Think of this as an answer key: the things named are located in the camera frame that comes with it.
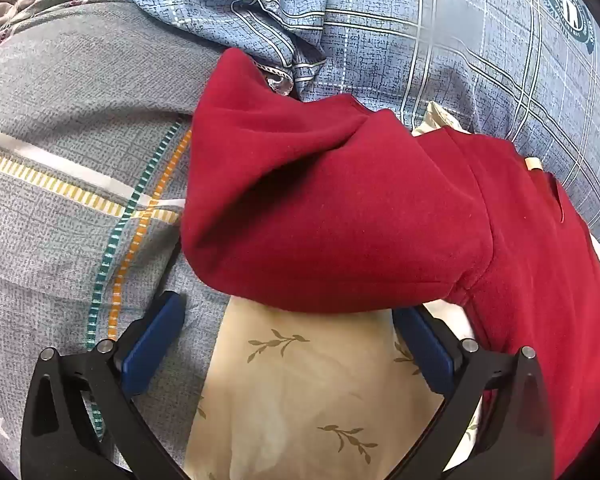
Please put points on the red fleece garment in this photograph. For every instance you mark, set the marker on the red fleece garment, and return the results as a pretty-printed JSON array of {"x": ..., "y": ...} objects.
[{"x": 340, "y": 210}]

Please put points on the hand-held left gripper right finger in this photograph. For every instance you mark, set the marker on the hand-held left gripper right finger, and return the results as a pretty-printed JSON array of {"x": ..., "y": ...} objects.
[{"x": 422, "y": 347}]

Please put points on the grey plaid bedsheet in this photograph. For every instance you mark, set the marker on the grey plaid bedsheet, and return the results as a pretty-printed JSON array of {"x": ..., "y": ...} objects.
[{"x": 65, "y": 125}]

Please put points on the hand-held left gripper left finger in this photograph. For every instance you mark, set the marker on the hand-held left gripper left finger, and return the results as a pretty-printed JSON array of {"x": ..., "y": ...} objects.
[{"x": 152, "y": 342}]

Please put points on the blue plaid quilt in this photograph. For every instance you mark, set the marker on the blue plaid quilt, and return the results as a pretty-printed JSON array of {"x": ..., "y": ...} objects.
[{"x": 430, "y": 25}]

